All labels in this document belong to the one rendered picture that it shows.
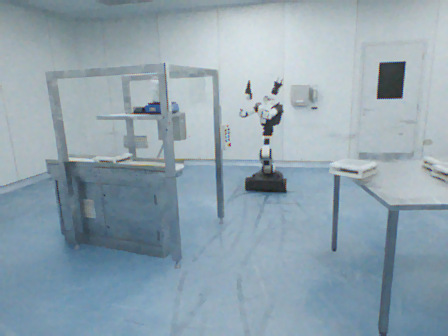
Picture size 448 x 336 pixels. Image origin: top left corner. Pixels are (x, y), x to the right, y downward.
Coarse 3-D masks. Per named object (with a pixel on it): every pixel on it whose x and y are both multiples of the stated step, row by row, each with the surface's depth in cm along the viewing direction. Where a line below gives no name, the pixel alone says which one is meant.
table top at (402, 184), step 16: (336, 160) 273; (368, 160) 269; (384, 160) 267; (400, 160) 265; (416, 160) 263; (368, 176) 221; (384, 176) 220; (400, 176) 218; (416, 176) 217; (432, 176) 216; (368, 192) 196; (384, 192) 186; (400, 192) 185; (416, 192) 185; (432, 192) 184; (400, 208) 168; (416, 208) 167; (432, 208) 167
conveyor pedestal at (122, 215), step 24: (96, 192) 296; (120, 192) 285; (144, 192) 275; (96, 216) 303; (120, 216) 291; (144, 216) 281; (168, 216) 285; (96, 240) 311; (120, 240) 297; (144, 240) 287; (168, 240) 287
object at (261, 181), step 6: (252, 174) 463; (258, 174) 492; (264, 174) 491; (270, 174) 490; (276, 174) 489; (282, 174) 488; (252, 180) 458; (258, 180) 456; (264, 180) 454; (270, 180) 453; (276, 180) 451; (282, 180) 471; (252, 186) 460; (258, 186) 458; (264, 186) 456; (270, 186) 454; (276, 186) 452
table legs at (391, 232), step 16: (336, 176) 271; (336, 192) 274; (336, 208) 278; (336, 224) 281; (336, 240) 284; (384, 256) 180; (384, 272) 181; (384, 288) 181; (384, 304) 183; (384, 320) 185
